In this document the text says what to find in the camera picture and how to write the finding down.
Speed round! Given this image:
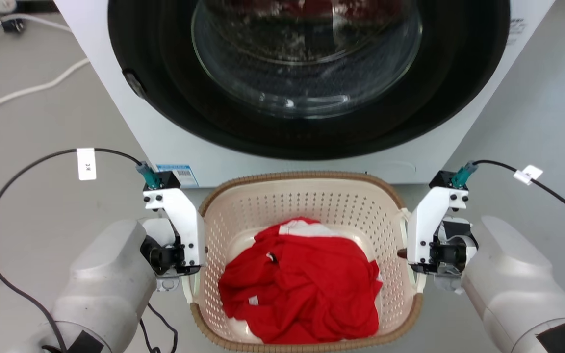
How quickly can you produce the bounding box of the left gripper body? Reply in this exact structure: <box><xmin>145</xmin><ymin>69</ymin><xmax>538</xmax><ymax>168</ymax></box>
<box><xmin>140</xmin><ymin>235</ymin><xmax>203</xmax><ymax>293</ymax></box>

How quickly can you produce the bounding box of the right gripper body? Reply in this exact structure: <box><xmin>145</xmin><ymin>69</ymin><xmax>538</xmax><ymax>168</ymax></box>
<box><xmin>409</xmin><ymin>219</ymin><xmax>479</xmax><ymax>295</ymax></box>

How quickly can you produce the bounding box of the beige perforated laundry basket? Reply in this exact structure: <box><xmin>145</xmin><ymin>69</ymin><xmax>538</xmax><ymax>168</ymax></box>
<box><xmin>182</xmin><ymin>171</ymin><xmax>426</xmax><ymax>353</ymax></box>

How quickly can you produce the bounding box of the blue white barcode sticker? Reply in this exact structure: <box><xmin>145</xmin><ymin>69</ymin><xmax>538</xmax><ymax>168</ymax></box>
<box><xmin>156</xmin><ymin>164</ymin><xmax>199</xmax><ymax>188</ymax></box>

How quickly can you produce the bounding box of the red garment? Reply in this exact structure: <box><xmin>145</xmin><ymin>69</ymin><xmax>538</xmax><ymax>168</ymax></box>
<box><xmin>218</xmin><ymin>217</ymin><xmax>384</xmax><ymax>345</ymax></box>

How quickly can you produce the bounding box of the white washing machine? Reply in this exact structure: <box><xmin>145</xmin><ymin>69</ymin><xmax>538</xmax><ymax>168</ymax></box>
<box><xmin>54</xmin><ymin>0</ymin><xmax>556</xmax><ymax>189</ymax></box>

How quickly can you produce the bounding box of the round black washing machine door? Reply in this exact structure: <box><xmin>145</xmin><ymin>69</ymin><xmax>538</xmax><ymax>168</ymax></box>
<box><xmin>108</xmin><ymin>0</ymin><xmax>511</xmax><ymax>161</ymax></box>

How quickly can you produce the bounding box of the black plug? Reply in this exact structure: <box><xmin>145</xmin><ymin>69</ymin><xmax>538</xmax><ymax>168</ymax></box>
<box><xmin>0</xmin><ymin>18</ymin><xmax>26</xmax><ymax>34</ymax></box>

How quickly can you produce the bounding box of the thin black looped cable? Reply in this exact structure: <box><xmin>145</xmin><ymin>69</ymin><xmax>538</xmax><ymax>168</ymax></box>
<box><xmin>138</xmin><ymin>302</ymin><xmax>179</xmax><ymax>353</ymax></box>

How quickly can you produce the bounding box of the small white cable tag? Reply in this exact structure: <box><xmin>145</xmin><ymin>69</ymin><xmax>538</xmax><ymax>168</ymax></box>
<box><xmin>513</xmin><ymin>164</ymin><xmax>544</xmax><ymax>186</ymax></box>

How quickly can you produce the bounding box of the tall white cable tag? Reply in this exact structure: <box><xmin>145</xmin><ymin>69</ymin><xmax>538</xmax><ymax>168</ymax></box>
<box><xmin>76</xmin><ymin>148</ymin><xmax>97</xmax><ymax>181</ymax></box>

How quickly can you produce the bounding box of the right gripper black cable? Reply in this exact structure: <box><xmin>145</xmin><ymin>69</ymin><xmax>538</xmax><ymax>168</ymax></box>
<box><xmin>451</xmin><ymin>159</ymin><xmax>565</xmax><ymax>239</ymax></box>

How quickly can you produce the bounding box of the thick white floor cable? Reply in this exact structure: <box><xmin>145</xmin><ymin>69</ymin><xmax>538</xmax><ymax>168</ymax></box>
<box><xmin>0</xmin><ymin>57</ymin><xmax>90</xmax><ymax>120</ymax></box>

